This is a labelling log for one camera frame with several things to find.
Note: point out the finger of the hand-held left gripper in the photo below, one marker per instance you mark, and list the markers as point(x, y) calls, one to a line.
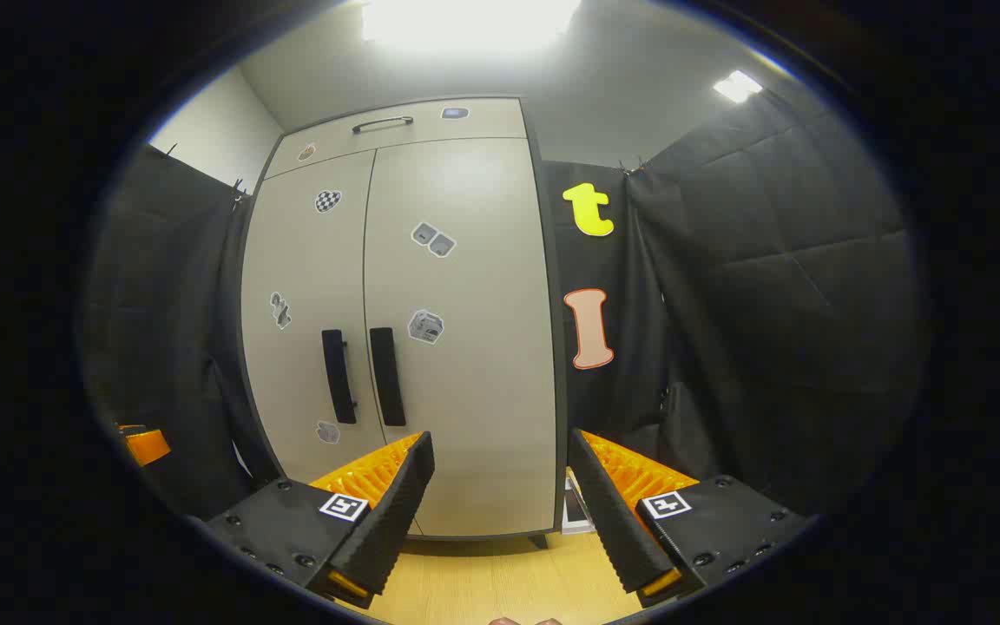
point(147, 446)

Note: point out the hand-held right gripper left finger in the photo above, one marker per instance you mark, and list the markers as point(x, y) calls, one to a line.
point(396, 512)

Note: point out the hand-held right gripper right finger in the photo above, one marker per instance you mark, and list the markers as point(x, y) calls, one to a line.
point(613, 521)

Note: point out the grey double-door shoe cabinet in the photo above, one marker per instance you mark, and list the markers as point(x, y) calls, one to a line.
point(483, 121)

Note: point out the white booklet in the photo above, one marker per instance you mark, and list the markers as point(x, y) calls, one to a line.
point(577, 517)

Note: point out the black backdrop cloth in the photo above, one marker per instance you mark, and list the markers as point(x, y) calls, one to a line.
point(769, 304)

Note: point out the small ceiling light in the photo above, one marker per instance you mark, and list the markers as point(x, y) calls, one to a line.
point(737, 86)

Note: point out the large ceiling light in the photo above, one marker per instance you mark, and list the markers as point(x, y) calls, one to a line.
point(465, 22)

